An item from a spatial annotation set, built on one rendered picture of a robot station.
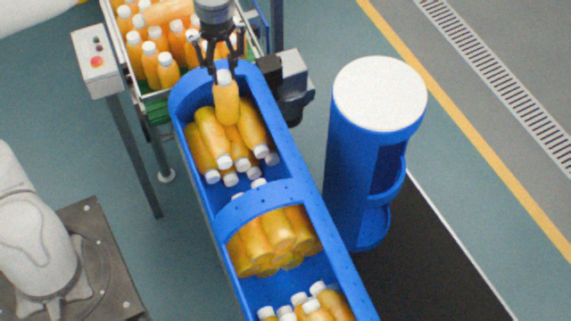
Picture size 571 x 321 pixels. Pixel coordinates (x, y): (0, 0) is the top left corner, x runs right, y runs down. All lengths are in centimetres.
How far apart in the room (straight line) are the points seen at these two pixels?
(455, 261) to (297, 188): 127
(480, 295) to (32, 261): 175
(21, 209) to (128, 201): 153
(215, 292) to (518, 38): 207
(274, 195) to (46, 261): 52
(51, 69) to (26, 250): 216
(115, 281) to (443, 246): 148
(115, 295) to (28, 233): 30
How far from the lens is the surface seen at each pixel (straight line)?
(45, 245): 144
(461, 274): 264
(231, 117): 168
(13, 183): 155
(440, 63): 339
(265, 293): 165
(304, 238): 154
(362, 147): 190
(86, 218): 172
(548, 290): 289
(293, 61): 218
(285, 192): 148
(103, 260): 164
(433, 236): 268
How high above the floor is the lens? 253
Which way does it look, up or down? 59 degrees down
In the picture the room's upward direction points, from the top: 1 degrees counter-clockwise
